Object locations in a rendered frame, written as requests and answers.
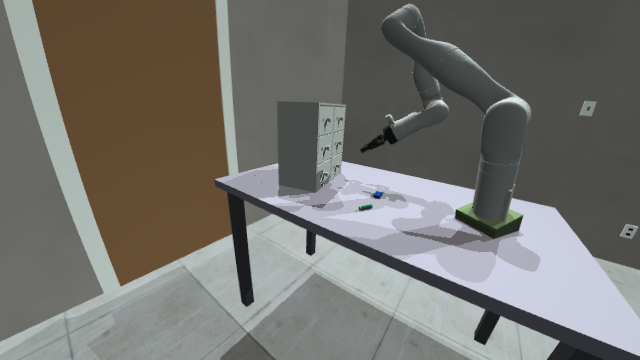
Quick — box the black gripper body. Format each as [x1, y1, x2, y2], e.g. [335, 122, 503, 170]
[382, 125, 398, 144]

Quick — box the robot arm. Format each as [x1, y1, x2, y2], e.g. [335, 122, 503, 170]
[381, 4, 531, 221]

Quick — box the grey drawer front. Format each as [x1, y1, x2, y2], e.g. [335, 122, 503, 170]
[330, 153, 342, 179]
[317, 133, 332, 164]
[316, 159, 331, 191]
[319, 106, 334, 134]
[332, 130, 344, 156]
[333, 107, 345, 131]

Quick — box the grey chest of drawers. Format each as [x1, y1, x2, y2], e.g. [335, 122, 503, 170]
[277, 101, 346, 192]

